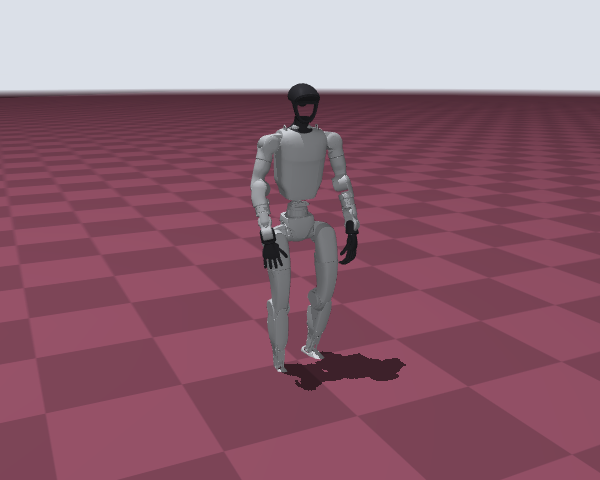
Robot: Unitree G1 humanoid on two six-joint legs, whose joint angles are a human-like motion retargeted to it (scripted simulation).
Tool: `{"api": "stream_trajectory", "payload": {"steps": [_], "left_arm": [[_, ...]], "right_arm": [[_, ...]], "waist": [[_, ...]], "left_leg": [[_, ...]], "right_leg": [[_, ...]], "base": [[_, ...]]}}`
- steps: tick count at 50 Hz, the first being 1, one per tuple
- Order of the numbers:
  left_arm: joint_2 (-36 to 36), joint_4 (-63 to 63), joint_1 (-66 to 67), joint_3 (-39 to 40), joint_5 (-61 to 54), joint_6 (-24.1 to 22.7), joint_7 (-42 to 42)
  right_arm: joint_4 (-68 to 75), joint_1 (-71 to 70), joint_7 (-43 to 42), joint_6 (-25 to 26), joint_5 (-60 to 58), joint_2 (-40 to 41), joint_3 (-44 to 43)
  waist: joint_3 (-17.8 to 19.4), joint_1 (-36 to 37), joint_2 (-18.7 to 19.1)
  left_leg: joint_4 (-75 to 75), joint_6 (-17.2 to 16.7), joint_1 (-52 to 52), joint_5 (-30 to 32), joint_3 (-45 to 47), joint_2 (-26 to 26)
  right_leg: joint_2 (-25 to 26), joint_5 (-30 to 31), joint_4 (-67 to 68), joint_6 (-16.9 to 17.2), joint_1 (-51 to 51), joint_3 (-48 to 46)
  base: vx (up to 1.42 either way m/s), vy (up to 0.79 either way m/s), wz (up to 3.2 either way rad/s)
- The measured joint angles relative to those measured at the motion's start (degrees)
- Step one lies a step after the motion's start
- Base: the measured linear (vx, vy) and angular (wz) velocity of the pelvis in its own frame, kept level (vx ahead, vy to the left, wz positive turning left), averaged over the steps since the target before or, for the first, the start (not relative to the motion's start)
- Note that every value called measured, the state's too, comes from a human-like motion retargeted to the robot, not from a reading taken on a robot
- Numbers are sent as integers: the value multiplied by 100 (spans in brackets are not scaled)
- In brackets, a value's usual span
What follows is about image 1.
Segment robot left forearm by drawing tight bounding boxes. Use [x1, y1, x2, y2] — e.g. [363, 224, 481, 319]
[338, 175, 360, 231]

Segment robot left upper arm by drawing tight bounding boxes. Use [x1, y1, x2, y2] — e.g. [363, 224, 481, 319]
[324, 131, 348, 192]

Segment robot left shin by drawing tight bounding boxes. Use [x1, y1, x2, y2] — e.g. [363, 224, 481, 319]
[306, 301, 332, 353]

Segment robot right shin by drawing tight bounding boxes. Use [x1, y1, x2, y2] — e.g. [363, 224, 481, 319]
[267, 299, 289, 370]

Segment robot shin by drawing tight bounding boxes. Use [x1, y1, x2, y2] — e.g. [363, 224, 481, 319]
[306, 301, 332, 353]
[267, 299, 289, 370]

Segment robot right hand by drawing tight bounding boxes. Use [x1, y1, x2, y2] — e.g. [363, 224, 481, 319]
[260, 228, 288, 269]

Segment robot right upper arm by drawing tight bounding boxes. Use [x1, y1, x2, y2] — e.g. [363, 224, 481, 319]
[250, 133, 281, 197]

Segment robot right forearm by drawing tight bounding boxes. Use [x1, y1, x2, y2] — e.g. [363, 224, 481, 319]
[251, 181, 273, 241]

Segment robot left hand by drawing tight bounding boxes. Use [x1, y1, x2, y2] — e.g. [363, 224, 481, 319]
[339, 220, 359, 265]

